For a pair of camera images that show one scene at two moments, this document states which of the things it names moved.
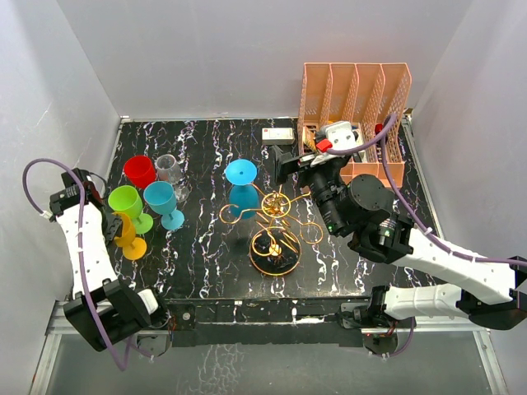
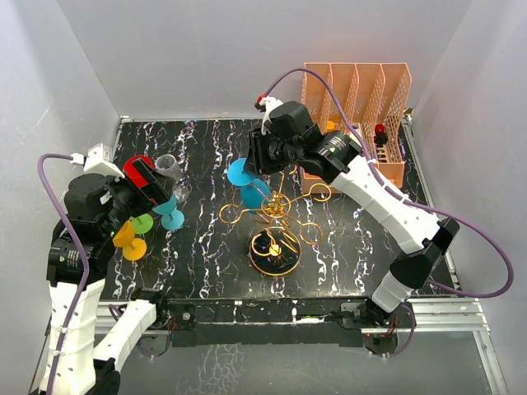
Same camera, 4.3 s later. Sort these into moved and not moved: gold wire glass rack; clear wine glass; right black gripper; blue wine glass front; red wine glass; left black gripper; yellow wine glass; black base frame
Moved: right black gripper; left black gripper
Not moved: blue wine glass front; clear wine glass; gold wire glass rack; yellow wine glass; red wine glass; black base frame
